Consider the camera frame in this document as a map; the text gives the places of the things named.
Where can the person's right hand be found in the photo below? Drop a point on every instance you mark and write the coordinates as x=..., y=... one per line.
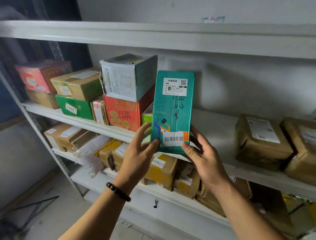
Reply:
x=209, y=168

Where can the person's left hand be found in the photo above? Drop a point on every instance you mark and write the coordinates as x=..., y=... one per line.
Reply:
x=135, y=163

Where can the row of parcels shelf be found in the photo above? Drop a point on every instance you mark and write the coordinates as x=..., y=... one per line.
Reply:
x=163, y=170

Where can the red printed cardboard box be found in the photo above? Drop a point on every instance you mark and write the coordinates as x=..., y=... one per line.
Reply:
x=123, y=113

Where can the small brown box green print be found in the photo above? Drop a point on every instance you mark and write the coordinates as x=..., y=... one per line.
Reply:
x=259, y=153

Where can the teal box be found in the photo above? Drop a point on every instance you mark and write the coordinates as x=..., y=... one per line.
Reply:
x=172, y=111

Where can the plain green cardboard box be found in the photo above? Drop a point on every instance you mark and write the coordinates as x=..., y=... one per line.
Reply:
x=81, y=108

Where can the grey white box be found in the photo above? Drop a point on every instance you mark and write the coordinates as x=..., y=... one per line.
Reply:
x=145, y=76

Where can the white metal shelf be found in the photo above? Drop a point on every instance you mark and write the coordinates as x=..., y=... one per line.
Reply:
x=148, y=37

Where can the pink red box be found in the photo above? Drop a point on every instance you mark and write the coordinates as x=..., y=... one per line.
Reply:
x=44, y=74

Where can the person's right forearm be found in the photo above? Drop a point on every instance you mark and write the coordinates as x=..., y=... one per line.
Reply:
x=247, y=217

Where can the small black clip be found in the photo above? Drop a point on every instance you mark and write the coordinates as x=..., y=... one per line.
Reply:
x=155, y=203

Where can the plain yellow tape line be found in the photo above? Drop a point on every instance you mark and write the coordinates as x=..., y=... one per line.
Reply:
x=288, y=199

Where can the black tripod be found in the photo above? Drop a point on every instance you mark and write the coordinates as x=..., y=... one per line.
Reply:
x=37, y=203

